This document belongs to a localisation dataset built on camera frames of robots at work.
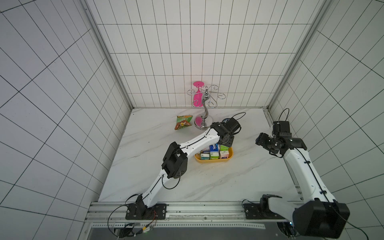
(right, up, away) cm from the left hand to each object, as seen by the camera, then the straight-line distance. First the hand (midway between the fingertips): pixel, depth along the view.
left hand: (223, 143), depth 87 cm
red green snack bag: (-26, +13, +16) cm, 33 cm away
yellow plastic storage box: (-16, -8, -2) cm, 18 cm away
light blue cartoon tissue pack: (-10, -5, +3) cm, 11 cm away
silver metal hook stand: (-9, +13, +22) cm, 27 cm away
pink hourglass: (-15, +30, +10) cm, 35 cm away
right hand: (+17, +3, -6) cm, 18 cm away
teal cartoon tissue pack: (-11, -7, -2) cm, 13 cm away
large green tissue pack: (0, -3, 0) cm, 3 cm away
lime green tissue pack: (-6, -6, -2) cm, 9 cm away
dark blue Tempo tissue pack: (-6, -3, 0) cm, 6 cm away
